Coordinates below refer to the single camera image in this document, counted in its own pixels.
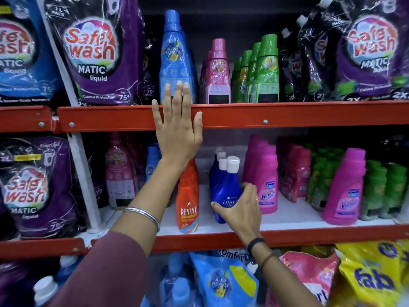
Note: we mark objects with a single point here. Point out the person's right hand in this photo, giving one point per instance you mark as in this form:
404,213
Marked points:
246,217

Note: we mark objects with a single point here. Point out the person's left hand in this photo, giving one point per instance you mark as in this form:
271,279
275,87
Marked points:
177,134

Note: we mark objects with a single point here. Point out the dark blue white-capped bottle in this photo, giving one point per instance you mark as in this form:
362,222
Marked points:
225,191
222,163
220,154

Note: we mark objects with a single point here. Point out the bright pink bottle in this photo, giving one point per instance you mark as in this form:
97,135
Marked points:
253,139
266,188
252,163
345,191

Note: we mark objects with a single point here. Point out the large pink bottle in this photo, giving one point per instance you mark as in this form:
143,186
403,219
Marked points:
119,175
137,156

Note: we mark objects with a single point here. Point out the small dark pink bottle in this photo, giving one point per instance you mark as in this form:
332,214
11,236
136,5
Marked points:
300,175
285,169

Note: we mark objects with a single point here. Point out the pale blue checkered bottle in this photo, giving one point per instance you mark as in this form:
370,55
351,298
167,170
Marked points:
180,294
175,268

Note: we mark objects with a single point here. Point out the red metal shelf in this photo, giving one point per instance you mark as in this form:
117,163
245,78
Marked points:
25,118
287,115

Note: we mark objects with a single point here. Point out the group of small green bottles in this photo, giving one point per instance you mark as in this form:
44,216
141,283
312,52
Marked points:
374,191

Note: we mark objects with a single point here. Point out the person's left forearm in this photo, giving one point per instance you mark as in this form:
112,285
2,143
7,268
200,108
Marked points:
150,201

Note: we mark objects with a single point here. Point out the person's right forearm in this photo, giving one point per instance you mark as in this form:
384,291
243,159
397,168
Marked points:
284,284

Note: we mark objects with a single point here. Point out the black wristband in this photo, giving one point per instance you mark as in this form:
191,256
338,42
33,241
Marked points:
255,242

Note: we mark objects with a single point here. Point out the light blue softener pouch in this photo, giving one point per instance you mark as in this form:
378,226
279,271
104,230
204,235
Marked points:
220,284

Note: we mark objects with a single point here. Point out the olive yellow pouch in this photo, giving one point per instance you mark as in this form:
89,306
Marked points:
316,250

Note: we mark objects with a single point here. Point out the pink softener pouch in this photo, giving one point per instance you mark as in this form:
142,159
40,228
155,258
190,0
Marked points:
310,271

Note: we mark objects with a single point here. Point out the silver bangle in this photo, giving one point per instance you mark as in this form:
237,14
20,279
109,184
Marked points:
143,213

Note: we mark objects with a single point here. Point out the black purple detergent pouch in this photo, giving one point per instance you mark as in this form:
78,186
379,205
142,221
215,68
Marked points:
314,60
290,73

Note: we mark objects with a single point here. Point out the yellow detergent pouch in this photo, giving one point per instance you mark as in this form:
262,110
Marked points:
374,274
404,252

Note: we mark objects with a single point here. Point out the maroon long-sleeved top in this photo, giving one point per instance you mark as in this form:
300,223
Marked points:
105,274

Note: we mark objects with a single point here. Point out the blue detergent pouch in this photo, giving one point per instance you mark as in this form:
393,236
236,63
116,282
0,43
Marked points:
32,83

